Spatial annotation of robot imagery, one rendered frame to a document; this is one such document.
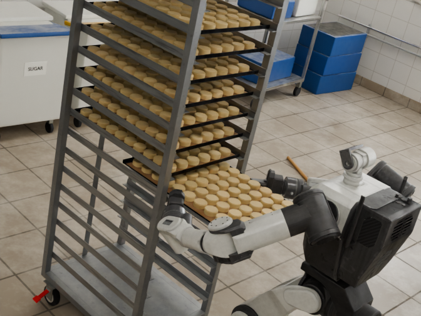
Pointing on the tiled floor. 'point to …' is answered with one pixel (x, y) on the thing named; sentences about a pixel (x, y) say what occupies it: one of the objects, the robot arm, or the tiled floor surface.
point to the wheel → (54, 298)
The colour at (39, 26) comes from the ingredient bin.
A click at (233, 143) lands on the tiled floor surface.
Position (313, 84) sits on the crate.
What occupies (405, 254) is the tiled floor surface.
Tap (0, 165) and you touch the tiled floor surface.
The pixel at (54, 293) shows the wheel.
